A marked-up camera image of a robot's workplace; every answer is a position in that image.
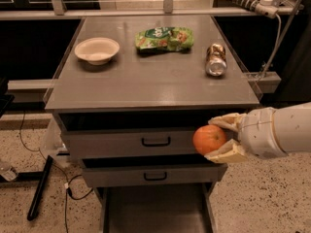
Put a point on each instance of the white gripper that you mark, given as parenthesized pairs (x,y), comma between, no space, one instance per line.
(258,132)

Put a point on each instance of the orange fruit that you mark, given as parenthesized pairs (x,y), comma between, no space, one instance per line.
(208,138)

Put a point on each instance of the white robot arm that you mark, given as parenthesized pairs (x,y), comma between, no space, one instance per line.
(292,127)

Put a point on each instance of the grey middle drawer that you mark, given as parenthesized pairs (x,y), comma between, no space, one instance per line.
(151,170)

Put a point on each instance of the grey drawer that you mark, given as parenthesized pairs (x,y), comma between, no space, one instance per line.
(151,170)
(170,208)
(129,134)

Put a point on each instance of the grey bottom drawer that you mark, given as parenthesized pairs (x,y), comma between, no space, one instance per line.
(170,208)

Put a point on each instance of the grey drawer cabinet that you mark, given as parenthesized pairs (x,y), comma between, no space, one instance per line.
(163,82)

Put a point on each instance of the grey top drawer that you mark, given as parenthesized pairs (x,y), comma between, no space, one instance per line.
(129,134)

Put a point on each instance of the silver gold soda can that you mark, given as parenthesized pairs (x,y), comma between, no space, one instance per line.
(215,60)

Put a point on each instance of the green chip bag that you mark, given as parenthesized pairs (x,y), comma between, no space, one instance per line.
(165,39)

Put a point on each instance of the white power strip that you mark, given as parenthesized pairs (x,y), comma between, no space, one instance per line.
(260,7)

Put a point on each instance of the white paper bowl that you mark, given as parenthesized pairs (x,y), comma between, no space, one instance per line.
(97,51)

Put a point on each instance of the black metal floor stand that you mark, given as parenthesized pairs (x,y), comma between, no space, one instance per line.
(9,176)

